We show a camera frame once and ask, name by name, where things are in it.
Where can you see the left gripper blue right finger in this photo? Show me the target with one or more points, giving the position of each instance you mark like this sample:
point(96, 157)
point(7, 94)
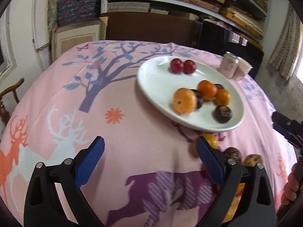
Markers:
point(213, 161)

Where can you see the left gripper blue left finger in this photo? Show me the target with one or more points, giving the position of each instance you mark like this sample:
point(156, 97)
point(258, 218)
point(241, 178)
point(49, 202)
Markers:
point(88, 160)

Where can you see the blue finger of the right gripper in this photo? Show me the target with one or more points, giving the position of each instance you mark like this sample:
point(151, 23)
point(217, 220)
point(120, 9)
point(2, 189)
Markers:
point(283, 128)

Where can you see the red tomato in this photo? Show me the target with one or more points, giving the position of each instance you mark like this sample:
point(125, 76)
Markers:
point(204, 172)

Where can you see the dark purple passion fruit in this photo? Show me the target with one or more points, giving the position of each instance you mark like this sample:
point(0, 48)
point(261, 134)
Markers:
point(223, 114)

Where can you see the yellow-brown speckled passion fruit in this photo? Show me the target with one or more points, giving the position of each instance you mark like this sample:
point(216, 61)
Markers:
point(252, 160)

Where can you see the large yellow-orange fruit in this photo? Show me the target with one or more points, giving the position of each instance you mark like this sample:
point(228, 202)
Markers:
point(184, 101)

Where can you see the small orange tangerine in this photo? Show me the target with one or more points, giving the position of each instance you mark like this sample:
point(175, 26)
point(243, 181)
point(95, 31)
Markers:
point(222, 97)

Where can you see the red plum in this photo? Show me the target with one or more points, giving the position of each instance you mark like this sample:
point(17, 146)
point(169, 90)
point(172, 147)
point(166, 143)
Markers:
point(189, 67)
point(176, 66)

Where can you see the dark speckled passion fruit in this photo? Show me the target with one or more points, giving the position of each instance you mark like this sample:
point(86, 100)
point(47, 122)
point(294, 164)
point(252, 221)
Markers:
point(233, 153)

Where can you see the large orange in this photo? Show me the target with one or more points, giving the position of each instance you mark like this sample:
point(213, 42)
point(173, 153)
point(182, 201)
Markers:
point(232, 210)

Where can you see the person's right hand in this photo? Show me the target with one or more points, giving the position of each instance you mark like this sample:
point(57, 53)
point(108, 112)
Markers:
point(291, 187)

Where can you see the pink deer-print tablecloth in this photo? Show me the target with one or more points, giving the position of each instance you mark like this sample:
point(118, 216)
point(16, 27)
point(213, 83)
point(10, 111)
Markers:
point(147, 175)

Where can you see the white paper cup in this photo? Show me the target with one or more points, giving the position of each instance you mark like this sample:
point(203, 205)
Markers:
point(242, 69)

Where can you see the white oval plate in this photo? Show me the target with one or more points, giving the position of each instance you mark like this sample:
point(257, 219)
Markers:
point(173, 95)

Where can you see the pink drink can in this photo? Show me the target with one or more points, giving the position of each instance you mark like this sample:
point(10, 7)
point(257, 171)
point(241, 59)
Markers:
point(228, 65)

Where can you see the wooden chair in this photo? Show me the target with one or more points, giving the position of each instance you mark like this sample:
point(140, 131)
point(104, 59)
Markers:
point(7, 96)

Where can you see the black panel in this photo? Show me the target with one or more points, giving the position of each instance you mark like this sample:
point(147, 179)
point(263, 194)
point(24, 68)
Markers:
point(218, 40)

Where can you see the white metal shelving unit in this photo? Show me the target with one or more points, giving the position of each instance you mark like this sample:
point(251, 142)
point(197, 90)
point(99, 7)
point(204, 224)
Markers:
point(189, 2)

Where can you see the framed picture on floor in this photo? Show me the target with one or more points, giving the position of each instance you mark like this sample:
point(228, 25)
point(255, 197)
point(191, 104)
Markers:
point(66, 37)

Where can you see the dark brown board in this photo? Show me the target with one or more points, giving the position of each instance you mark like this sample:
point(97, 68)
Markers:
point(152, 27)

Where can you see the blue patterned boxes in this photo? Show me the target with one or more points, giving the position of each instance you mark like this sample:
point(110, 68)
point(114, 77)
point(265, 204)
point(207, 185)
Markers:
point(73, 11)

